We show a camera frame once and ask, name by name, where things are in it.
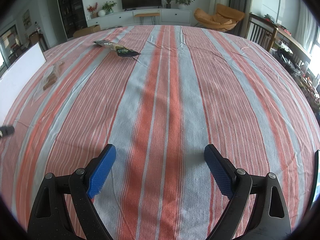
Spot small wooden stool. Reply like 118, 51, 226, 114
134, 12, 160, 25

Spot orange lounge chair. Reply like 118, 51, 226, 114
194, 4, 245, 32

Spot striped pink grey tablecloth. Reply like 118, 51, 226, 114
1, 25, 319, 239

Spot white tv cabinet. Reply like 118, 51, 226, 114
87, 9, 191, 29

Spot clear bag brown cookies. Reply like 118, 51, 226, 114
33, 60, 65, 101

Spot leafy plant white pot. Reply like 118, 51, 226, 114
173, 0, 195, 10

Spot white cardboard storage box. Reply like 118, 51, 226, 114
0, 43, 46, 126

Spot black smartphone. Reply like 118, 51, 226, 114
310, 150, 320, 206

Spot cluttered wooden side table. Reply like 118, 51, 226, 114
262, 14, 319, 110

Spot green potted plant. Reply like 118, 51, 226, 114
102, 1, 117, 14

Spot brown cardboard box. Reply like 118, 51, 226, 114
73, 25, 101, 38

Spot black tall cabinet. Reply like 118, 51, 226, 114
57, 0, 87, 39

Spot red flower vase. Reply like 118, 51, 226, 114
87, 2, 98, 18

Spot dark wooden chair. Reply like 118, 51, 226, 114
245, 13, 278, 52

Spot small potted plant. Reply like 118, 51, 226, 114
165, 0, 172, 9

